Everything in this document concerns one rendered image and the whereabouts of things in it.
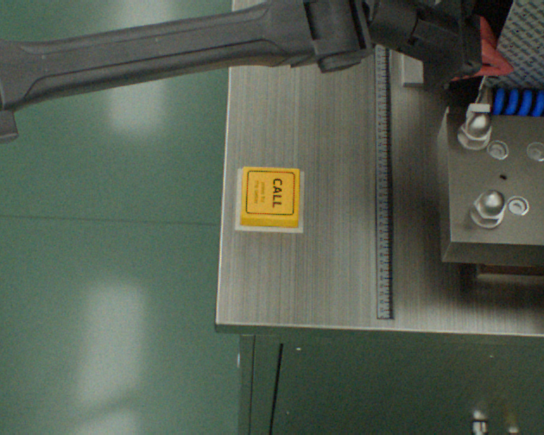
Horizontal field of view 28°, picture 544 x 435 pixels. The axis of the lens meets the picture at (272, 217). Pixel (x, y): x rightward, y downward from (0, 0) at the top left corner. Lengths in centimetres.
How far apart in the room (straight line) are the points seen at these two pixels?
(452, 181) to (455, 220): 5
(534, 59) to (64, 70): 54
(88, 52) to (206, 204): 136
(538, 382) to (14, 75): 86
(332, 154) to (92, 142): 111
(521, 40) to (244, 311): 44
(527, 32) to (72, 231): 134
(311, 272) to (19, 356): 105
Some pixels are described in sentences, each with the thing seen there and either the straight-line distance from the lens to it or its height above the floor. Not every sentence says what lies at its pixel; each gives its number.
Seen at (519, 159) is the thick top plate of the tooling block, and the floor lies 103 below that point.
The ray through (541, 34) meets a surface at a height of 114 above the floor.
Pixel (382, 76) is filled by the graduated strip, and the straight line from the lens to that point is 142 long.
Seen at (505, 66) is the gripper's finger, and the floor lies 108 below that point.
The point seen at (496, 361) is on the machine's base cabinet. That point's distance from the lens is 141.
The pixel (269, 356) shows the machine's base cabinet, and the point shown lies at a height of 77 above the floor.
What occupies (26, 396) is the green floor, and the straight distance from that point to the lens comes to 221.
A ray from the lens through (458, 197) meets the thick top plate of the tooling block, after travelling 121.
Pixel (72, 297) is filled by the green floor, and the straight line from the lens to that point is 226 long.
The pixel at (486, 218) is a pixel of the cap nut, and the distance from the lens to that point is 118.
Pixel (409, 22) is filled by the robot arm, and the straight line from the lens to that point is 114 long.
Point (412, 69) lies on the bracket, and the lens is 142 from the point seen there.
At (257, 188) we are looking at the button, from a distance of 131.
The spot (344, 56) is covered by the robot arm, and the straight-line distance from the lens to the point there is 110.
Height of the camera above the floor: 210
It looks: 66 degrees down
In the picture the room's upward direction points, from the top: 4 degrees clockwise
